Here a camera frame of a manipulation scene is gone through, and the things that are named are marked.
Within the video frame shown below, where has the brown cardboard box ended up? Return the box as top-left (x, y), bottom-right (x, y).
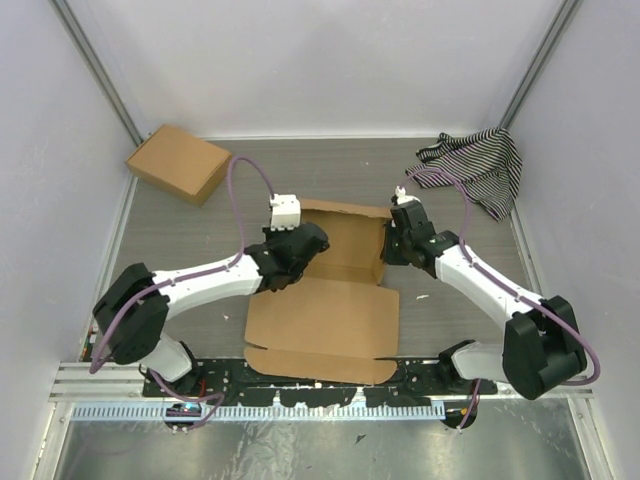
top-left (126, 125), bottom-right (232, 207)
top-left (244, 199), bottom-right (400, 385)

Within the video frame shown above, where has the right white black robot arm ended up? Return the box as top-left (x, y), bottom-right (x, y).
top-left (382, 194), bottom-right (588, 400)

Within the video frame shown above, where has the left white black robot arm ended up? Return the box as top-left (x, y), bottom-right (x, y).
top-left (91, 222), bottom-right (329, 397)

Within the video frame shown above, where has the folded brown cardboard box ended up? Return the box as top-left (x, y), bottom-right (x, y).
top-left (126, 125), bottom-right (232, 207)

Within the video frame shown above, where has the striped black white cloth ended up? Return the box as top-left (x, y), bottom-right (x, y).
top-left (405, 128), bottom-right (523, 222)

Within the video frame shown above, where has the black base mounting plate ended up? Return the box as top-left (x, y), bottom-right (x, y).
top-left (141, 356), bottom-right (500, 407)

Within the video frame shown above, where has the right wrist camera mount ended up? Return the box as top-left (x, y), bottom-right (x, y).
top-left (391, 186), bottom-right (421, 206)

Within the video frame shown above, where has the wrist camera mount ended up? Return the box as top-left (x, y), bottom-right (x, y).
top-left (391, 186), bottom-right (421, 206)
top-left (269, 194), bottom-right (301, 232)

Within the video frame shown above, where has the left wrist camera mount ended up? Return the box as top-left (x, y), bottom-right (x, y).
top-left (269, 194), bottom-right (301, 232)

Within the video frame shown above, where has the aluminium rail front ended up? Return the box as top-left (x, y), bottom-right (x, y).
top-left (49, 357), bottom-right (594, 401)

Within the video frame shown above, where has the slotted grey cable duct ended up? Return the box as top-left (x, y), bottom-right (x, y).
top-left (70, 401), bottom-right (446, 422)

